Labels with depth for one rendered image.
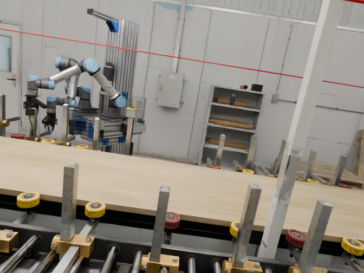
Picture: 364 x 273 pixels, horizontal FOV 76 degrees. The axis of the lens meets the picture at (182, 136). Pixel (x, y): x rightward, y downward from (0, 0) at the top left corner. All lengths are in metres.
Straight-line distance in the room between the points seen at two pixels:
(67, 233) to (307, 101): 0.96
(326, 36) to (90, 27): 4.36
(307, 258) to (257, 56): 3.92
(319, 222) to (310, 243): 0.09
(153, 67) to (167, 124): 1.09
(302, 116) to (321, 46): 0.24
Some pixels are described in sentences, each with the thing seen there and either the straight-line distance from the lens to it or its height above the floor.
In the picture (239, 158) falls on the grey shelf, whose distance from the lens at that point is 4.71.
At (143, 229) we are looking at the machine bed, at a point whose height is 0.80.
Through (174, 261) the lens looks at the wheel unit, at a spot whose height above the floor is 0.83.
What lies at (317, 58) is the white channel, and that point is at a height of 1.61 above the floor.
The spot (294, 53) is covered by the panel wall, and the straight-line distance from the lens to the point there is 4.81.
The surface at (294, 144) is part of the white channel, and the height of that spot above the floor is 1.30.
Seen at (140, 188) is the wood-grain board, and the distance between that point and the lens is 1.27.
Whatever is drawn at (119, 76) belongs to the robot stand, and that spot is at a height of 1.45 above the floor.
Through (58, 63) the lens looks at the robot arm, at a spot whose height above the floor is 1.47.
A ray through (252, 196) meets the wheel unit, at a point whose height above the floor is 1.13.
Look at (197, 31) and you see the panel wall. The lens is 4.55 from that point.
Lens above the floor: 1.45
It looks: 12 degrees down
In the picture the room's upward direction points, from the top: 9 degrees clockwise
